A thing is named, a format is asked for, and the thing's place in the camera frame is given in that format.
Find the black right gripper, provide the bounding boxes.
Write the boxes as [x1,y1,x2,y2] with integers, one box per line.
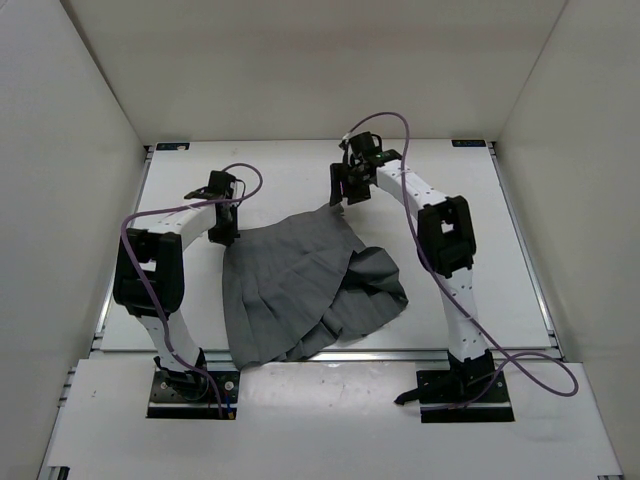
[330,164,371,208]

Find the grey pleated skirt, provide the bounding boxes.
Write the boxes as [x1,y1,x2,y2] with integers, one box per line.
[222,204,409,370]

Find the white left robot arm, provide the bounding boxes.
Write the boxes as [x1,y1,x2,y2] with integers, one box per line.
[113,170,240,398]

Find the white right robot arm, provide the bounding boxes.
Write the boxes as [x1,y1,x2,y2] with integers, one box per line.
[330,132,495,405]

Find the blue label sticker left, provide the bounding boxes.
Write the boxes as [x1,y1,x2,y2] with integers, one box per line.
[155,142,190,151]

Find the blue label sticker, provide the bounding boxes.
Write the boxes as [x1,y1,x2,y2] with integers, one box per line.
[451,139,487,148]
[155,142,190,151]

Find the blue label sticker right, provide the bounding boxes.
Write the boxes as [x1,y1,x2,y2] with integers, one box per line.
[451,139,487,148]

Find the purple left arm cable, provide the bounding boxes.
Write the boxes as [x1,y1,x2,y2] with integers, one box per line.
[121,163,265,419]

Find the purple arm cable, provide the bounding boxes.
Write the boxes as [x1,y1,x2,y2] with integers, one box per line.
[343,112,580,409]
[121,163,265,419]

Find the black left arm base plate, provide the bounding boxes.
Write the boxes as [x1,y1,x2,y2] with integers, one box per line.
[146,370,241,421]

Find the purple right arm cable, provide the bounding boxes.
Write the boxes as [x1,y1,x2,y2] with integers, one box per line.
[343,112,580,409]

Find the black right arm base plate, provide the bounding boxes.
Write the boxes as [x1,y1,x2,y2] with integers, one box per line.
[394,370,515,424]

